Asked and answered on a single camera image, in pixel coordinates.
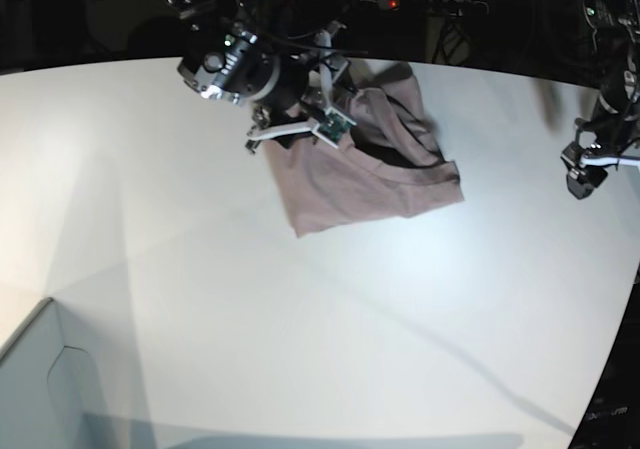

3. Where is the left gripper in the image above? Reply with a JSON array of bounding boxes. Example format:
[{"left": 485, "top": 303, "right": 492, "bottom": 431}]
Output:
[{"left": 560, "top": 116, "right": 639, "bottom": 200}]

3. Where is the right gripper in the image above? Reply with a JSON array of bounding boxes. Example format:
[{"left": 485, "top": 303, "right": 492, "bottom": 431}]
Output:
[{"left": 245, "top": 28, "right": 350, "bottom": 153}]

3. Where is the mauve pink t-shirt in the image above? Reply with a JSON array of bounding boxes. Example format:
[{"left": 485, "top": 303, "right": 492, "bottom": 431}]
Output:
[{"left": 263, "top": 63, "right": 464, "bottom": 237}]

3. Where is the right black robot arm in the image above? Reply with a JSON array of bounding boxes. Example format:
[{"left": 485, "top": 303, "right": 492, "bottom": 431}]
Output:
[{"left": 165, "top": 0, "right": 356, "bottom": 152}]

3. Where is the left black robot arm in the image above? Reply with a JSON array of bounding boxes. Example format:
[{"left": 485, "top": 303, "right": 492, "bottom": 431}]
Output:
[{"left": 561, "top": 0, "right": 639, "bottom": 200}]

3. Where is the black power strip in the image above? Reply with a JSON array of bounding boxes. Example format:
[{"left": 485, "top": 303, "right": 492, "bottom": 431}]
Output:
[{"left": 377, "top": 0, "right": 490, "bottom": 17}]

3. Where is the white cardboard box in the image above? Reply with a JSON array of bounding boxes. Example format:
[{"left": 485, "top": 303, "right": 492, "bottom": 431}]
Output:
[{"left": 0, "top": 296, "right": 156, "bottom": 449}]

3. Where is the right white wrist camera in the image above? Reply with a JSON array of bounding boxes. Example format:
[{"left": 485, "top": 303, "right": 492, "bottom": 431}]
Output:
[{"left": 313, "top": 108, "right": 356, "bottom": 148}]

